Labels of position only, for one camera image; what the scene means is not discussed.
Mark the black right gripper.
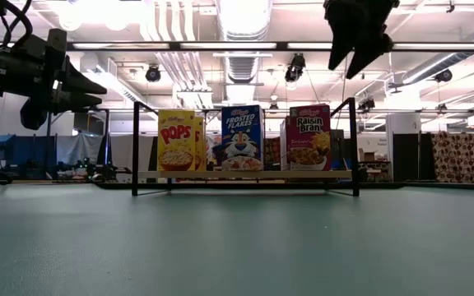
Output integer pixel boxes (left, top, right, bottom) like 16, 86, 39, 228
323, 0, 401, 81

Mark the green table mat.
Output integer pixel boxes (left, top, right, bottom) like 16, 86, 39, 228
0, 183, 474, 296

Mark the grey cloth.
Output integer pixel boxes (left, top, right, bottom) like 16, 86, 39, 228
55, 133, 106, 166

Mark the black ceiling spotlight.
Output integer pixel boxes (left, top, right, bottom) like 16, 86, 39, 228
434, 68, 453, 84
145, 64, 162, 83
284, 53, 306, 83

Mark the black metal table frame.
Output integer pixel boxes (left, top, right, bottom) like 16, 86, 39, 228
95, 180, 474, 191

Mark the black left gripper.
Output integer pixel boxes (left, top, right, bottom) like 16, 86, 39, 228
0, 27, 109, 132

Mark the silver ventilation duct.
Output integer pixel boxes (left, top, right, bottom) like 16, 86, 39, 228
216, 0, 272, 104

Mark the blue Frosted Flakes cereal box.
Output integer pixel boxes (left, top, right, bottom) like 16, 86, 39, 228
221, 104, 265, 172

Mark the black overhead crossbar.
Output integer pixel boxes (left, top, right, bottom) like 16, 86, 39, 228
66, 40, 474, 53

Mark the wooden shelf with black frame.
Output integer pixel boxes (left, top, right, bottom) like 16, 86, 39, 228
132, 97, 360, 197

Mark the black partition panel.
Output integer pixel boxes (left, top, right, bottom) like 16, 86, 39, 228
392, 133, 420, 183

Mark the brown floral cloth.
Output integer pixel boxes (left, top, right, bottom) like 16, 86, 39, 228
431, 131, 474, 184

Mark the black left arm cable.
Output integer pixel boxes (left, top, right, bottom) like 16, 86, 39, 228
0, 0, 34, 49

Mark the yellow Pops cereal box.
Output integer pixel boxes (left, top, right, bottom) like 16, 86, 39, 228
157, 109, 197, 173
193, 116, 206, 172

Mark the black wall screen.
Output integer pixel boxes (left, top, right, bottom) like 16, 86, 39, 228
73, 111, 106, 136

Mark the blue tarp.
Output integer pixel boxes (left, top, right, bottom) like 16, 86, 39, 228
0, 134, 57, 178

